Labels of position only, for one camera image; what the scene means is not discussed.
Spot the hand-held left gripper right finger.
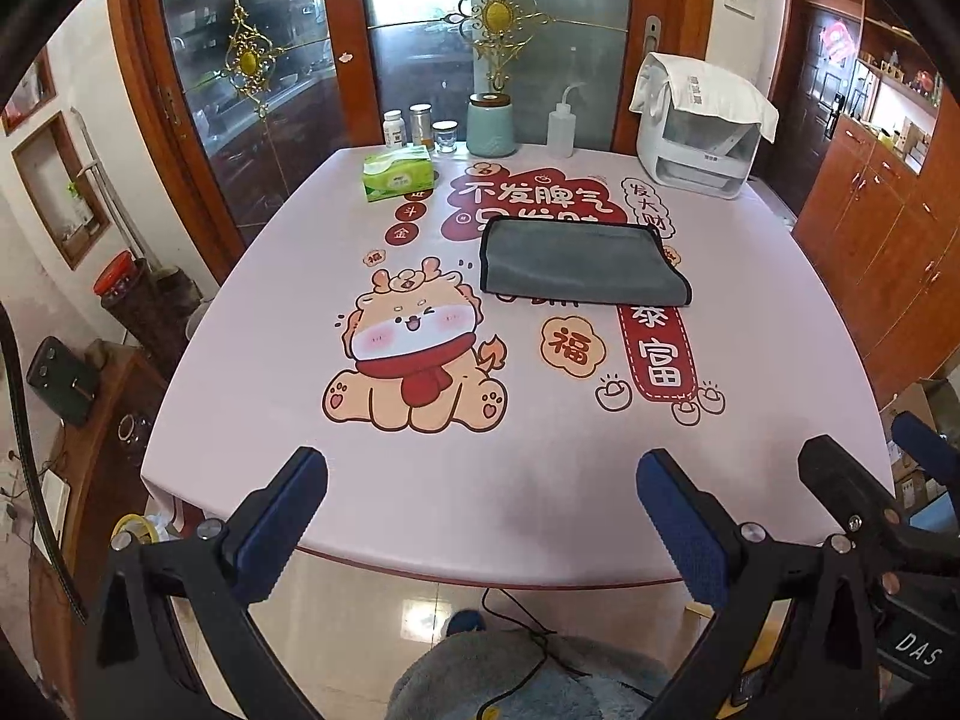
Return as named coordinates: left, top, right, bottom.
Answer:
left=636, top=448, right=880, bottom=720

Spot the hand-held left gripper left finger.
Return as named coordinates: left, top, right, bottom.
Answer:
left=79, top=447, right=329, bottom=720

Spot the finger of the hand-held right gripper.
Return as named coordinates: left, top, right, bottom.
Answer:
left=891, top=411, right=960, bottom=482
left=797, top=435, right=960, bottom=601

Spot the grey towel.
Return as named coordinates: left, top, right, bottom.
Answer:
left=478, top=214, right=693, bottom=308

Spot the cardboard box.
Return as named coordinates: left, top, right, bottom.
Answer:
left=879, top=377, right=960, bottom=533

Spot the yellow tape roll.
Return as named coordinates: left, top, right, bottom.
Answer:
left=110, top=514, right=160, bottom=550

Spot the wooden side cabinet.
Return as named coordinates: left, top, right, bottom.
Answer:
left=28, top=341, right=181, bottom=691

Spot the pink printed tablecloth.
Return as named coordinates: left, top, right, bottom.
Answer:
left=140, top=141, right=898, bottom=590

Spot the grey fluffy clothing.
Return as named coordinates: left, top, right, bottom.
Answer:
left=388, top=610, right=670, bottom=720

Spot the black box device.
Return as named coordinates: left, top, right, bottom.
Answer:
left=26, top=337, right=100, bottom=429

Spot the red-lidded jar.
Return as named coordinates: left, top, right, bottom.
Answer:
left=93, top=250, right=155, bottom=302

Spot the white countertop appliance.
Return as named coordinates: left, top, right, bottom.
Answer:
left=636, top=101, right=752, bottom=201

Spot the dark wooden door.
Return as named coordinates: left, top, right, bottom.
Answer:
left=778, top=0, right=865, bottom=220

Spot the green tissue box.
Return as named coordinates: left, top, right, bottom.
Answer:
left=362, top=144, right=439, bottom=204

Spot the glass sliding door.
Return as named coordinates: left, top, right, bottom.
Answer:
left=358, top=0, right=638, bottom=152
left=124, top=0, right=353, bottom=256

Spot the white cloth cover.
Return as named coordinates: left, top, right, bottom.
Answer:
left=628, top=52, right=781, bottom=143

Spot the red door ornament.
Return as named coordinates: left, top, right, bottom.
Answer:
left=820, top=18, right=857, bottom=66

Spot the clear plastic squeeze bottle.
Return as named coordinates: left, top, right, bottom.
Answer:
left=546, top=85, right=587, bottom=160

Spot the teal ceramic canister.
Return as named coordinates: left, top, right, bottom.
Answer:
left=466, top=92, right=516, bottom=160

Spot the gold door ornament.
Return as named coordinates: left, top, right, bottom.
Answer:
left=448, top=0, right=550, bottom=92
left=223, top=4, right=287, bottom=119

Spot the black floor cable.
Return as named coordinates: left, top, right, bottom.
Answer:
left=480, top=587, right=595, bottom=720

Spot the wooden wall cabinet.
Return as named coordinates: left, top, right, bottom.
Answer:
left=791, top=0, right=960, bottom=407

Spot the black strap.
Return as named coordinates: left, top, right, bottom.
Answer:
left=0, top=306, right=89, bottom=625

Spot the wooden wall niche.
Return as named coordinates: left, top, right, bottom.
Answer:
left=10, top=110, right=115, bottom=272

